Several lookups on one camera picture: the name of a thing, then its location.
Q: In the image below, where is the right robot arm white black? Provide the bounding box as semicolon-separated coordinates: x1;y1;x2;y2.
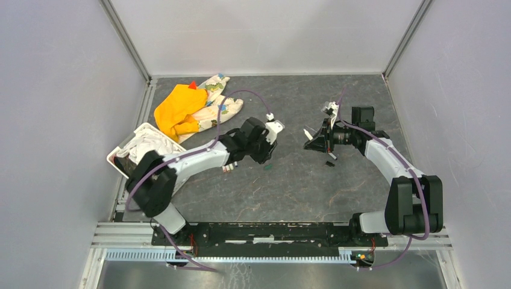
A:
304;102;444;246

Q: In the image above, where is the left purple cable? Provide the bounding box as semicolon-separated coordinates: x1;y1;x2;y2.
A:
125;89;275;273

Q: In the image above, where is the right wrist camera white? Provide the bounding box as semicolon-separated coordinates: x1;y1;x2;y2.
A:
321;101;339;129

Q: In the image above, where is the white pen capped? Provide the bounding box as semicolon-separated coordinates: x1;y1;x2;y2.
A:
303;128;313;140

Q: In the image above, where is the black garment in basket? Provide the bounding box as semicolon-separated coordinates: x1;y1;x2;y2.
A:
113;156;133;178

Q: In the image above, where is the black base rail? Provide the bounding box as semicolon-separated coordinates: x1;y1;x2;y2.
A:
172;222;388;257

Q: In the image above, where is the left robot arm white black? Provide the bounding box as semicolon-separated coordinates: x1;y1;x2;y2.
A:
125;117;284;246

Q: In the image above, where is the white laundry basket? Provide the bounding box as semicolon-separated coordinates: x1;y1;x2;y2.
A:
107;122;186;181

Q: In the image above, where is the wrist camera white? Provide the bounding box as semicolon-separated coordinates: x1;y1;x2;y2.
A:
265;120;285;145
321;101;339;129

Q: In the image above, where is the yellow orange cloth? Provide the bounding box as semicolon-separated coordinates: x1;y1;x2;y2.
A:
154;81;208;142

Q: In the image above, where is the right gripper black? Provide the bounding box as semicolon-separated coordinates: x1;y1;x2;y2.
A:
304;118;357;153

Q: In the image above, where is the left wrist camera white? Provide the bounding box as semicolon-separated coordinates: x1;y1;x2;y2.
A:
265;120;285;145

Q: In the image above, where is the cream patterned cloth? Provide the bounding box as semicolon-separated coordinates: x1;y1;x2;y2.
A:
175;73;243;144

